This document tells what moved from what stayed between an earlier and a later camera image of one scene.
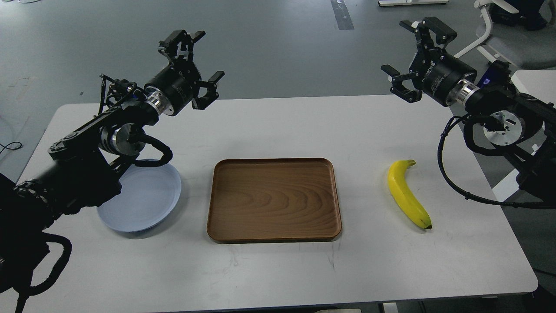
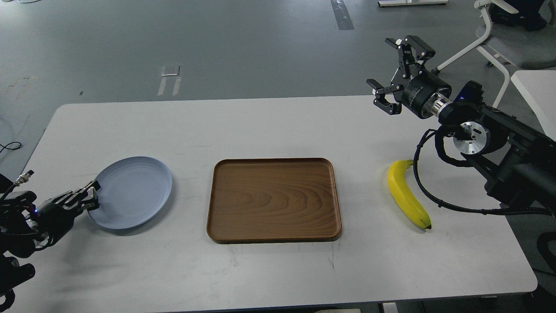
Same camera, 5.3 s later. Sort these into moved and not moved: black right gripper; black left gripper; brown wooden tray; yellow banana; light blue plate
Moved: light blue plate; black right gripper; black left gripper
Not moved: yellow banana; brown wooden tray
